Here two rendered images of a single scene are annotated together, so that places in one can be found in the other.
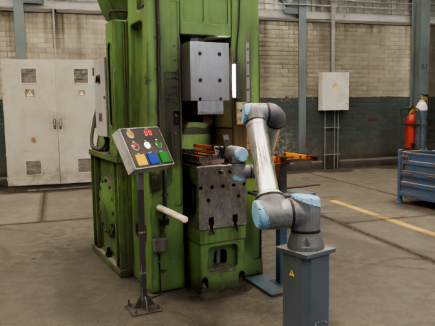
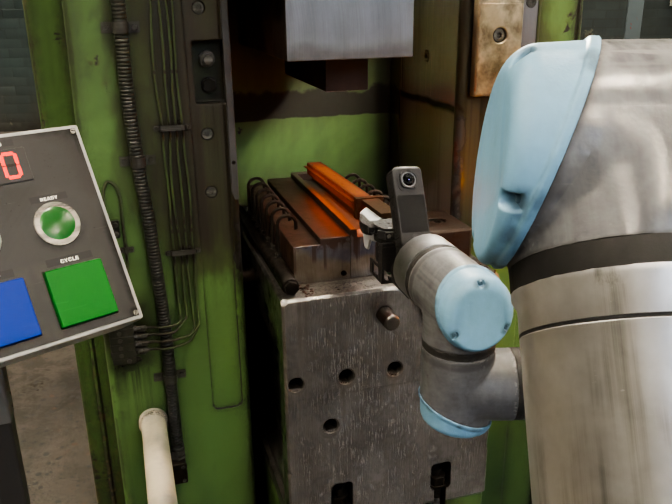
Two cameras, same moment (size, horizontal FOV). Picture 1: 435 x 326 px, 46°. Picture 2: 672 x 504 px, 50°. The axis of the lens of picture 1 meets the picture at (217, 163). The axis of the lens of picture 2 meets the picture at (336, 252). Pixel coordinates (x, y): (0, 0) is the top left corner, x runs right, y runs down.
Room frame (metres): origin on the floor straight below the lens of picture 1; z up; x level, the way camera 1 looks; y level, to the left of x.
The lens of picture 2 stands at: (2.51, -0.13, 1.37)
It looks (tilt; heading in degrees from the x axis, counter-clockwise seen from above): 20 degrees down; 10
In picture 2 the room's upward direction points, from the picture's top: 1 degrees counter-clockwise
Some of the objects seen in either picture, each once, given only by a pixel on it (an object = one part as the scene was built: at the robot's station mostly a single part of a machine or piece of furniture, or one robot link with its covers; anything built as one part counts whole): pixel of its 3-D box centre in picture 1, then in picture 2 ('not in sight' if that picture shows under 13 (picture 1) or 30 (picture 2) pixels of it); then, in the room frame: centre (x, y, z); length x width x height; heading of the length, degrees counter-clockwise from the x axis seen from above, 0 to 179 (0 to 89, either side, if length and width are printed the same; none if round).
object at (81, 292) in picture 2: (164, 157); (80, 293); (3.29, 0.34, 1.01); 0.07 x 0.05 x 0.07; 142
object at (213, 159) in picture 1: (199, 156); (318, 218); (3.80, 0.14, 0.96); 0.42 x 0.20 x 0.09; 27
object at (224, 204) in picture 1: (205, 191); (345, 337); (3.84, 0.09, 0.69); 0.56 x 0.38 x 0.45; 27
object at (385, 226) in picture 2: (226, 152); (405, 254); (3.47, -0.06, 1.01); 0.12 x 0.08 x 0.09; 27
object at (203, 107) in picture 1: (197, 107); (314, 21); (3.80, 0.14, 1.32); 0.42 x 0.20 x 0.10; 27
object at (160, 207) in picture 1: (171, 213); (162, 498); (3.38, 0.31, 0.62); 0.44 x 0.05 x 0.05; 27
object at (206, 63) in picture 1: (202, 73); not in sight; (3.82, 0.10, 1.56); 0.42 x 0.39 x 0.40; 27
